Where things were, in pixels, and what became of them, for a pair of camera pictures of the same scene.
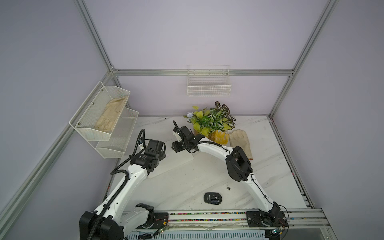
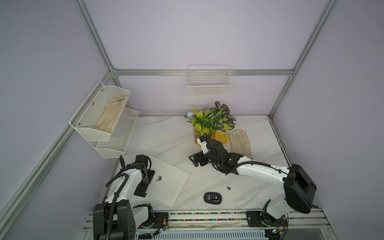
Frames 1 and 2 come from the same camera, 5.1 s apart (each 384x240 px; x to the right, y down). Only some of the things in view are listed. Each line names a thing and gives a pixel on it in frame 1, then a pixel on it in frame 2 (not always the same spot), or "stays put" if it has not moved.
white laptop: x=172 y=160 -> x=167 y=182
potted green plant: x=205 y=122 stays put
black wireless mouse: x=212 y=198 stays put
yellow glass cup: x=222 y=138 stays put
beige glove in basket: x=109 y=117 stays put
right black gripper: x=177 y=148 -> x=197 y=156
